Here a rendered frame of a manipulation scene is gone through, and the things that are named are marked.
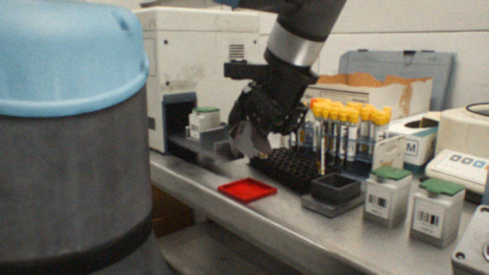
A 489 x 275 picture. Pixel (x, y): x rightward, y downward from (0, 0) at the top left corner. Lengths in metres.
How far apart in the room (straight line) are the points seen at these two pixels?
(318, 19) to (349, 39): 0.71
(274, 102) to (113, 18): 0.37
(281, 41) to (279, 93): 0.08
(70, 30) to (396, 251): 0.40
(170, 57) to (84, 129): 0.59
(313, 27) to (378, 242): 0.28
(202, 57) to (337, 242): 0.50
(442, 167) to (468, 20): 0.48
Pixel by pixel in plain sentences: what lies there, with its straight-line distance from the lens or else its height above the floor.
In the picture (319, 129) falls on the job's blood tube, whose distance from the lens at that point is 0.59.
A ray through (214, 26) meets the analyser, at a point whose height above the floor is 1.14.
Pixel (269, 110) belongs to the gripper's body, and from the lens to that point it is 0.54.
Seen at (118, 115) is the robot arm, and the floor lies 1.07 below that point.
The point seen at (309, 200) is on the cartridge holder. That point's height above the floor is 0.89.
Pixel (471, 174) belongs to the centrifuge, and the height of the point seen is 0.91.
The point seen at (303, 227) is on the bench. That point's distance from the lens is 0.50.
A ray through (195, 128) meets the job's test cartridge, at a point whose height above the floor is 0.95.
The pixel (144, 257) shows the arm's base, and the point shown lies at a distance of 0.25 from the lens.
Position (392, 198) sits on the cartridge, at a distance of 0.51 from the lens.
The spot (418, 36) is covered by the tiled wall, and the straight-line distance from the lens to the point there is 1.10.
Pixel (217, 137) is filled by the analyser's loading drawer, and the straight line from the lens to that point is 0.72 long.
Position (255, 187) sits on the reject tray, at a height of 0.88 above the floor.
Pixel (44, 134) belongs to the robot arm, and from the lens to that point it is 0.19.
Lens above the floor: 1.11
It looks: 14 degrees down
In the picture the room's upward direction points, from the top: straight up
